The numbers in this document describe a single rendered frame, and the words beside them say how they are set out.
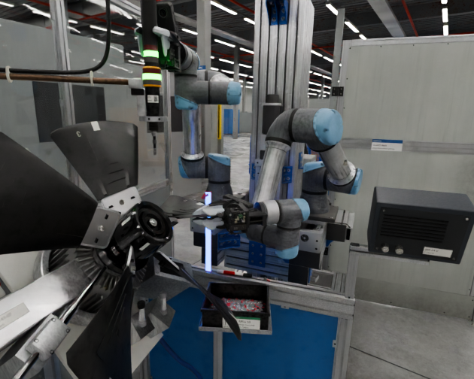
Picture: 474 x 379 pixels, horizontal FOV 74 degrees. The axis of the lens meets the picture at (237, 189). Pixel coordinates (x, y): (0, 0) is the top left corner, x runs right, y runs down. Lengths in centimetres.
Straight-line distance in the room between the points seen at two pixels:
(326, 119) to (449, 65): 163
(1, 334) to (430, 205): 104
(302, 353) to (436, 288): 170
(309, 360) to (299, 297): 28
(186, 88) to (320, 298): 86
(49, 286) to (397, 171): 227
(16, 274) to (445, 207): 112
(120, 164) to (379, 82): 200
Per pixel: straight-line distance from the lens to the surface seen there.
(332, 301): 122
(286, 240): 101
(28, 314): 73
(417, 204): 105
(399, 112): 252
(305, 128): 106
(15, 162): 69
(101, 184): 86
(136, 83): 82
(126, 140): 93
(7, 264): 90
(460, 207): 109
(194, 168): 158
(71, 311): 72
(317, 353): 137
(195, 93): 106
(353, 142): 250
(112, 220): 76
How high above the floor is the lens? 147
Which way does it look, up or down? 14 degrees down
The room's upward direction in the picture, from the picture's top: 1 degrees clockwise
